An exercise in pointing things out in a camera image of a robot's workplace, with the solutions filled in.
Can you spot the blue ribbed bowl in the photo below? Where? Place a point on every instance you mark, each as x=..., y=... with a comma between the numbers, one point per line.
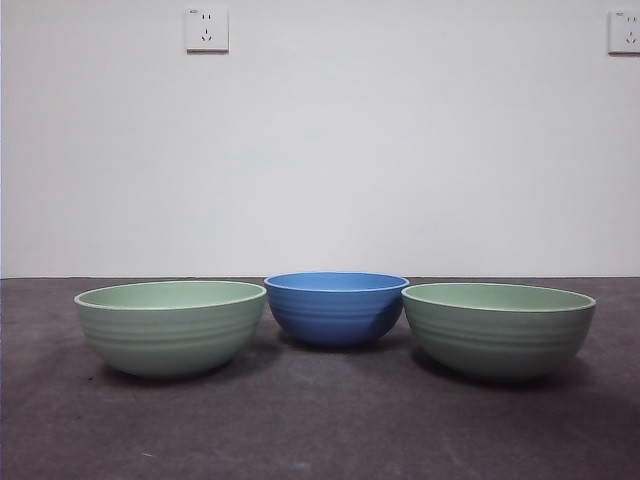
x=330, y=315

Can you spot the pale green ribbed bowl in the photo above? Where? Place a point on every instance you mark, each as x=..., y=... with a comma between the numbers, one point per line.
x=495, y=340
x=165, y=335

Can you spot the white wall socket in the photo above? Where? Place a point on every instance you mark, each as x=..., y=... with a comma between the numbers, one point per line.
x=625, y=32
x=207, y=30

